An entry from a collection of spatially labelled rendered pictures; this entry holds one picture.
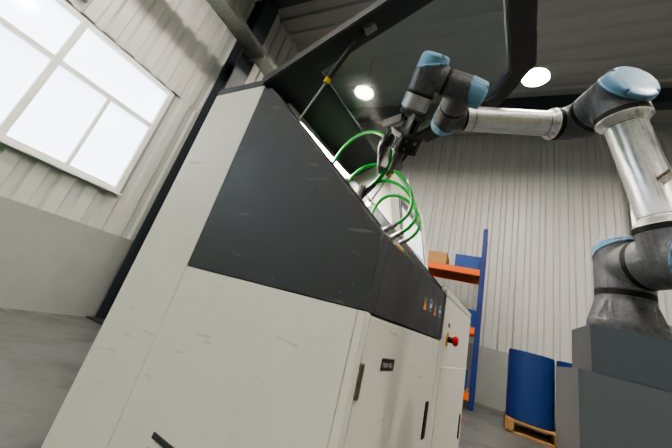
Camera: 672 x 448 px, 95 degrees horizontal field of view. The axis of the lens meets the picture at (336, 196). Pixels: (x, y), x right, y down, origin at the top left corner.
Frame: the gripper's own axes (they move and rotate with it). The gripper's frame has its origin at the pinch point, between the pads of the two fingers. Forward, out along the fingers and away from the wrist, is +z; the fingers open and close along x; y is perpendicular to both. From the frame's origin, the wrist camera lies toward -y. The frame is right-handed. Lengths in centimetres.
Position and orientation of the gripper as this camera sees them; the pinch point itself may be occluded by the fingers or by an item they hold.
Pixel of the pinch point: (383, 170)
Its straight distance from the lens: 98.7
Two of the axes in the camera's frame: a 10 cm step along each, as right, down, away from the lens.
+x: 9.2, 1.6, 3.7
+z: -3.1, 8.6, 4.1
